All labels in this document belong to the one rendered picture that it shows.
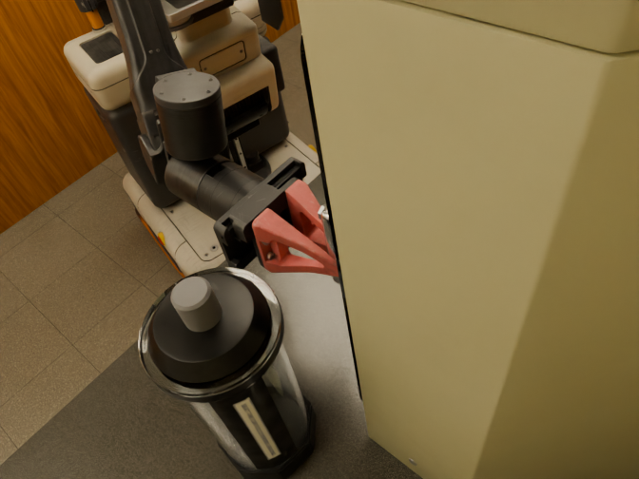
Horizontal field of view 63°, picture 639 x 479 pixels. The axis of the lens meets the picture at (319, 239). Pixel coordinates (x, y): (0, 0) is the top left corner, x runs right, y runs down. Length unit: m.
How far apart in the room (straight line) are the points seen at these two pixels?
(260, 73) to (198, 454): 0.96
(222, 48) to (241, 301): 0.98
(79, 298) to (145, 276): 0.25
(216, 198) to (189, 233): 1.25
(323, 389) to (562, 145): 0.47
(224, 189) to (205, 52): 0.84
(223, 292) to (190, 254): 1.27
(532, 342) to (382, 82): 0.14
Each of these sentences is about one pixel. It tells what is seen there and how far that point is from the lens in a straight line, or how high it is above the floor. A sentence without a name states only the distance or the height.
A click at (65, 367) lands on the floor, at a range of 1.98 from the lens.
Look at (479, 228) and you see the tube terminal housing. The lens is 0.22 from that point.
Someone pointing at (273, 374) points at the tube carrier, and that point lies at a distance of 0.42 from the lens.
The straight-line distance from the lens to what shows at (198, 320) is 0.37.
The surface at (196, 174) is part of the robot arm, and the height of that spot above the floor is 1.18.
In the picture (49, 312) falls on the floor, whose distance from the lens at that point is 2.15.
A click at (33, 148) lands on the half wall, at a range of 2.47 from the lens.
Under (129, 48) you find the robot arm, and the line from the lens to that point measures 0.58.
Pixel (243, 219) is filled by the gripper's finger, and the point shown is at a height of 1.18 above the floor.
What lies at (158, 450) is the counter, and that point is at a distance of 0.63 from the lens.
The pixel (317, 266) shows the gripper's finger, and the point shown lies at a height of 1.14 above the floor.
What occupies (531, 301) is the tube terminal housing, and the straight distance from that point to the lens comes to 0.24.
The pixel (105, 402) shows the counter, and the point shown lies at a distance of 0.68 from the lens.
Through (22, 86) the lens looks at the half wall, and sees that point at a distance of 2.38.
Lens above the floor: 1.49
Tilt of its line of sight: 50 degrees down
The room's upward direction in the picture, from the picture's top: 11 degrees counter-clockwise
